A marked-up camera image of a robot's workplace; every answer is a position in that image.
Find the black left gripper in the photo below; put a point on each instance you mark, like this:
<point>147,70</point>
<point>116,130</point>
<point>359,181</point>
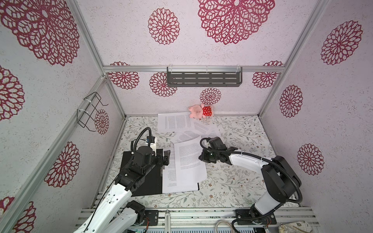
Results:
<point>166,158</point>

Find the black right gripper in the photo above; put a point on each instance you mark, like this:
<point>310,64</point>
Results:
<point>203,158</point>

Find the teal folder with black inside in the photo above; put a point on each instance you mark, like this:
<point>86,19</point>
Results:
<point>139,183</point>

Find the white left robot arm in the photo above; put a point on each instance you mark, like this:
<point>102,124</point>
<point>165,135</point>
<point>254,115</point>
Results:
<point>114,213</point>

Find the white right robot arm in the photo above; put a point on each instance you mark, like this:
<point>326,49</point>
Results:
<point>281,181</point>

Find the pink plush pig toy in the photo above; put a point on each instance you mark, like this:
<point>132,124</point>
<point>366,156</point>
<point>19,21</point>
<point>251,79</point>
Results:
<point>201,111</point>

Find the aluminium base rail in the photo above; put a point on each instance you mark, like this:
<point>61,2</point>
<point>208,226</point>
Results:
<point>208,217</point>

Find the grey slotted wall shelf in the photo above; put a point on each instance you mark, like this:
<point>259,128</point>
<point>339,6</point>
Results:
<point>203,79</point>

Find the black wire wall rack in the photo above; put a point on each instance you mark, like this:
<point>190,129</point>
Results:
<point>85,114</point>

